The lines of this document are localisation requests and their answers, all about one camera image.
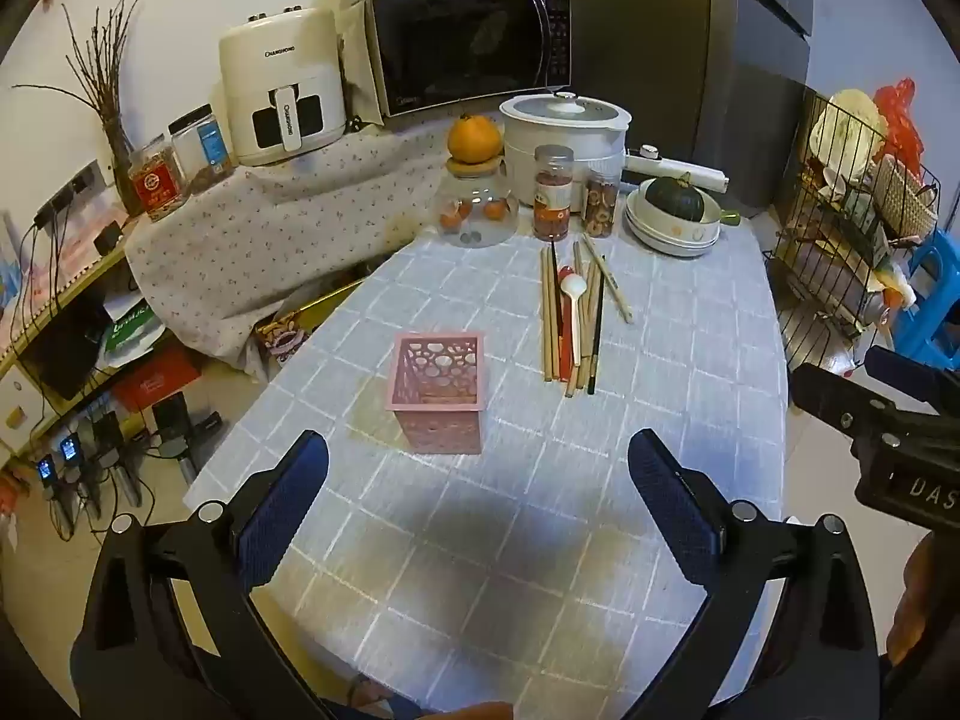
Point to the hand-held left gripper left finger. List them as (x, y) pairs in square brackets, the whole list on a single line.
[(289, 510)]

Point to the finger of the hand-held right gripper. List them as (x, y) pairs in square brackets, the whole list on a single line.
[(825, 390), (911, 371)]

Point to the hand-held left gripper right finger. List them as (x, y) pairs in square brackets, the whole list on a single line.
[(675, 514)]

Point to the pink perforated utensil holder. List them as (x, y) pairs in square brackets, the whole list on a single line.
[(439, 416)]

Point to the red spoon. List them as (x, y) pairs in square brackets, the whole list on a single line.
[(564, 351)]

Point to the dark chopstick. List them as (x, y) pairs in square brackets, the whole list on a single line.
[(556, 262), (596, 330)]

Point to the pile of wooden chopsticks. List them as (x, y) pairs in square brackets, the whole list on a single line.
[(547, 315)]

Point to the white spoon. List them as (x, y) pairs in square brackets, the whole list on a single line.
[(574, 286)]

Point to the person's right forearm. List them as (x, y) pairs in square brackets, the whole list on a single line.
[(911, 600)]

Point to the blue plastic stool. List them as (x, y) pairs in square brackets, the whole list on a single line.
[(934, 300)]

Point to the woven basket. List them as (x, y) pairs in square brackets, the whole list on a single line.
[(904, 199)]

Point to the gold patterned box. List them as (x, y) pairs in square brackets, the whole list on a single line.
[(296, 326)]

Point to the red box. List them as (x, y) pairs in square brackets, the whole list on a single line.
[(154, 382)]

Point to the grey checked tablecloth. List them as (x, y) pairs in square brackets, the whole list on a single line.
[(480, 585)]

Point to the stack of cream bowls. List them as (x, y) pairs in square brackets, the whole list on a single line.
[(667, 236)]

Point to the dark green squash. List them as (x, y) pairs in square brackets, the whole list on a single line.
[(675, 199)]

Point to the white cabbage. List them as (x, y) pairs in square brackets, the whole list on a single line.
[(844, 127)]

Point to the red plastic bag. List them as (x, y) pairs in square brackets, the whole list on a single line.
[(900, 116)]

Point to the person's leg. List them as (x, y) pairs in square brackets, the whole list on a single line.
[(469, 712)]

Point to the floral cabinet cover cloth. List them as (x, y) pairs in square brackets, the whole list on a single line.
[(262, 240)]

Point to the white box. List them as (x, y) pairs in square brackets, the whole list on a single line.
[(16, 412)]

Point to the yellow shelf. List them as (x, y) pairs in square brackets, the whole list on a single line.
[(52, 289)]

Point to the plastic jar of red snacks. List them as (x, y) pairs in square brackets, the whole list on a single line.
[(553, 199)]

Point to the grey refrigerator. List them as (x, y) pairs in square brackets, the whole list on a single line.
[(742, 67)]

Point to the small orange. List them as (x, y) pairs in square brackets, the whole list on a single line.
[(495, 210), (452, 216)]

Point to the red label jar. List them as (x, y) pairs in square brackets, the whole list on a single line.
[(156, 184)]

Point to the round glass jar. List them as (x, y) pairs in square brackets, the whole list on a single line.
[(476, 202)]

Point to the white electric cooker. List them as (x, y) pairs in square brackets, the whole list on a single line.
[(559, 127)]

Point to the blue label clear jar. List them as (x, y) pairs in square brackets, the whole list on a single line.
[(201, 146)]

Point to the large orange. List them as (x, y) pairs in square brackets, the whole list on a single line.
[(474, 139)]

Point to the white air fryer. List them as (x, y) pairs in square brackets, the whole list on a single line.
[(281, 82)]

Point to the dry branches in vase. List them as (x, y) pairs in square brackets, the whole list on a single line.
[(105, 90)]

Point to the black microwave oven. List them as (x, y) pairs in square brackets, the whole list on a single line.
[(465, 45)]

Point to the wall power strip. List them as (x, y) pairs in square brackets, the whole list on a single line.
[(71, 191)]

